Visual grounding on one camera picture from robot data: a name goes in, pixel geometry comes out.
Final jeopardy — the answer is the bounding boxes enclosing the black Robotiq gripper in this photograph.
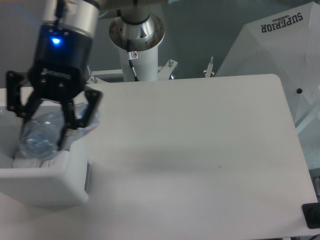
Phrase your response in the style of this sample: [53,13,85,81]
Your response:
[5,24,103,151]

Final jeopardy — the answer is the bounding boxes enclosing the clear plastic water bottle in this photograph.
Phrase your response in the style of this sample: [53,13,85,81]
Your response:
[14,102,101,162]

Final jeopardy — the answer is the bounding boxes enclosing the clear plastic bag printed label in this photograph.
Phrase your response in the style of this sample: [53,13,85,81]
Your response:
[12,150,69,169]

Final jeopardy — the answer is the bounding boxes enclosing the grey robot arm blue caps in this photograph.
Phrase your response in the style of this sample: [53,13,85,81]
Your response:
[5,0,165,150]

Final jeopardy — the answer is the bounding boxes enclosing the white plastic trash can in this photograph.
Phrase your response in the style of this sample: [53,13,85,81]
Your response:
[0,101,91,206]

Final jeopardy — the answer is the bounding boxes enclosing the white Superior umbrella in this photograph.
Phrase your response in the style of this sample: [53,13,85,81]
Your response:
[217,2,320,169]

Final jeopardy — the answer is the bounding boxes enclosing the black device at table corner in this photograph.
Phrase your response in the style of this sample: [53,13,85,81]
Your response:
[301,202,320,229]

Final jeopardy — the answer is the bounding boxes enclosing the white pedestal base frame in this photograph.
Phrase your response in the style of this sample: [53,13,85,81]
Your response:
[87,56,215,84]

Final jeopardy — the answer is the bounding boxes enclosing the black cable on pedestal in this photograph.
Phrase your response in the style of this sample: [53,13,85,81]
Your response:
[126,39,140,82]

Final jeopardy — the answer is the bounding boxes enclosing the black gripper cable plug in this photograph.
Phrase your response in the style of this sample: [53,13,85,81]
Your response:
[54,0,66,26]

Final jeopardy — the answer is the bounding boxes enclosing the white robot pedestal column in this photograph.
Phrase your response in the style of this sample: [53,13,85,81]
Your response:
[109,13,165,82]

